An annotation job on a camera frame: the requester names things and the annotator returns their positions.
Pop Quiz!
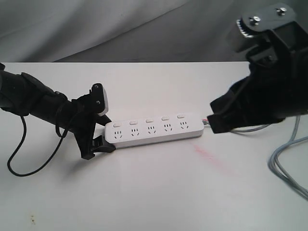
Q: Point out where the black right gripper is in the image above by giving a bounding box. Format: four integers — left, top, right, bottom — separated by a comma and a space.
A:
207, 22, 308, 134

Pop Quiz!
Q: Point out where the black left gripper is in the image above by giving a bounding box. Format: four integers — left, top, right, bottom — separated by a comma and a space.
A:
69, 93, 116, 159

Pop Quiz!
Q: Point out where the white five-outlet power strip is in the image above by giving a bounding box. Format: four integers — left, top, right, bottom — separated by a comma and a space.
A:
104, 113, 204, 149

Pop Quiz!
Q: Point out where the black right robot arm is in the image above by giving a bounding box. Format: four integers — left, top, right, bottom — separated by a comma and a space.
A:
207, 21, 308, 133

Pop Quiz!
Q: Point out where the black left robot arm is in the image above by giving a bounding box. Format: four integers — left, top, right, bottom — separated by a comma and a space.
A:
0, 64, 115, 160

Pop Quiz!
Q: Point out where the grey backdrop cloth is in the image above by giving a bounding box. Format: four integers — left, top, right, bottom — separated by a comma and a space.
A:
0, 0, 308, 63

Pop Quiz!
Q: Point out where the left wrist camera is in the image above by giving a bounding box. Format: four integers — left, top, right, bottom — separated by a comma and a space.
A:
90, 83, 108, 116

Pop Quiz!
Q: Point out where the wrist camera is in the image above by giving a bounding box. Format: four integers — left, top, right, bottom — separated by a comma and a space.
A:
90, 83, 108, 116
227, 3, 296, 53

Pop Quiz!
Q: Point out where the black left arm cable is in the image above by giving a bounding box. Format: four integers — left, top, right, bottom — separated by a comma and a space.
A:
7, 96, 85, 178

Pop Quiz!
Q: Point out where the grey power cable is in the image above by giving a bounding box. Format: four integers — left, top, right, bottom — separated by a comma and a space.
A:
201, 115, 308, 200

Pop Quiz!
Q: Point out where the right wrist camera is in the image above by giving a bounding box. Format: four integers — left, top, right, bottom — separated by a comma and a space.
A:
227, 3, 296, 53

